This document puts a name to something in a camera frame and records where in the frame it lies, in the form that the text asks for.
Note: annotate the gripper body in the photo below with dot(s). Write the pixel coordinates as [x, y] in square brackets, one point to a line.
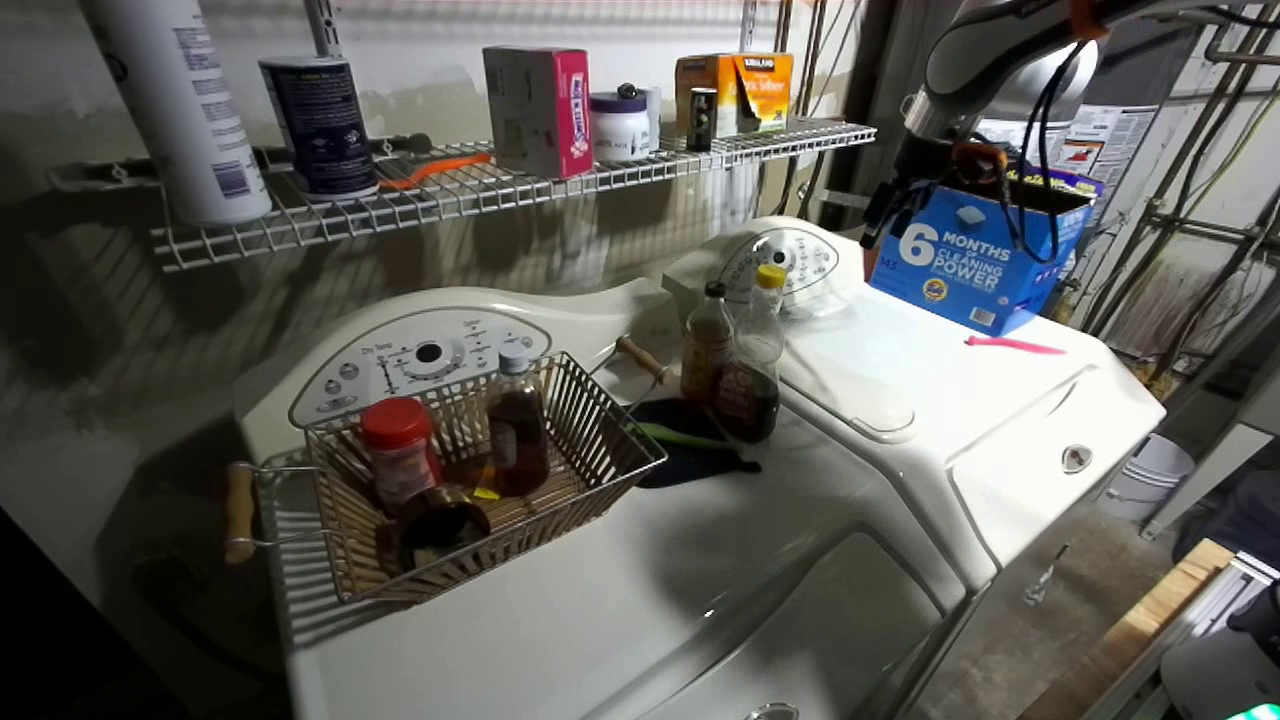
[940, 160]

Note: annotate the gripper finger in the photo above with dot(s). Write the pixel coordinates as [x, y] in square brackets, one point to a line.
[877, 215]
[908, 208]

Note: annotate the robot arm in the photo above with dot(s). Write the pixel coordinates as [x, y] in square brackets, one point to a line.
[1000, 55]

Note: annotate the washing machine knob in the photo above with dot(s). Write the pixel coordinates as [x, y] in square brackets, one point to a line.
[779, 257]

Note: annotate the washing machine lid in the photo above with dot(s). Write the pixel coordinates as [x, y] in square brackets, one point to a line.
[930, 370]

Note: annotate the white washing machine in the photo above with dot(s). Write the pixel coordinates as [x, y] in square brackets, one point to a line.
[960, 420]

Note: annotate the blue detergent box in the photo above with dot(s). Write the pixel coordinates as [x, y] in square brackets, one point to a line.
[960, 265]

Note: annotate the pink strip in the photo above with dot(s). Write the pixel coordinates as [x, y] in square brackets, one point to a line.
[1010, 345]

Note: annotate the orange cardboard box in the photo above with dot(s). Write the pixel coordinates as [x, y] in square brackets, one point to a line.
[745, 90]

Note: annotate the small black bottle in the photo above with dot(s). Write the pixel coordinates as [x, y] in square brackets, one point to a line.
[701, 120]

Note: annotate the grey water heater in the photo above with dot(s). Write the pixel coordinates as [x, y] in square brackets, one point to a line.
[1140, 100]

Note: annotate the yellow capped dark bottle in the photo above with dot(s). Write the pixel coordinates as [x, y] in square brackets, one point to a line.
[750, 390]

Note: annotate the black capped brown bottle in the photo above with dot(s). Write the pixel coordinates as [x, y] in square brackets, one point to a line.
[703, 350]

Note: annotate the white container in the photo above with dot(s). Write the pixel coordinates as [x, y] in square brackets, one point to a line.
[655, 115]

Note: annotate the bundle of metal pipes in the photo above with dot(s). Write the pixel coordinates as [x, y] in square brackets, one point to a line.
[1190, 200]

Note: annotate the white jar with dark lid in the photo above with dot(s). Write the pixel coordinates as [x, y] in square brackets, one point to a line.
[619, 128]

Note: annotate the green stick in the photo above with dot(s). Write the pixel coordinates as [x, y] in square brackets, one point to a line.
[680, 437]

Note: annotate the dark cloth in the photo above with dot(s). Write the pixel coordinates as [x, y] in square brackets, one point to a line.
[690, 465]

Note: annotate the pink and grey box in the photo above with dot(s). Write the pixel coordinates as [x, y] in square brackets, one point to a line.
[535, 110]

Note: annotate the white bucket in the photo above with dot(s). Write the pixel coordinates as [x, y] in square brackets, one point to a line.
[1150, 475]

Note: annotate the small metal tool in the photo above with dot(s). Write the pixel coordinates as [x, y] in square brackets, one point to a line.
[1042, 580]

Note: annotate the white capped dark bottle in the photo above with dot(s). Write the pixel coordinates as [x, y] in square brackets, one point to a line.
[517, 430]

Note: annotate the dryer door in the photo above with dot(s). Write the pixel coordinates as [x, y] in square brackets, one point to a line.
[800, 650]

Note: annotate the white dryer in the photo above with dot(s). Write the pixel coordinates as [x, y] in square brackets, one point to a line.
[620, 580]

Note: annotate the dryer knob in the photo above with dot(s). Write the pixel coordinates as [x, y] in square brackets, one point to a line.
[429, 353]

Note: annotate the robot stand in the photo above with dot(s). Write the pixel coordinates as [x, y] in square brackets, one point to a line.
[1150, 630]

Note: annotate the red lidded jar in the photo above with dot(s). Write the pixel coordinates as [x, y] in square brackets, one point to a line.
[398, 450]

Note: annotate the dark glass jar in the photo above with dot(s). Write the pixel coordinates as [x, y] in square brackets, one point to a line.
[440, 525]

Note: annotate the dark blue canister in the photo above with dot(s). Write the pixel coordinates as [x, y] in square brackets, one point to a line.
[325, 125]

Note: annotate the tall white spray can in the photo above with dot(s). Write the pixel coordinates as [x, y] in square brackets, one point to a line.
[185, 110]

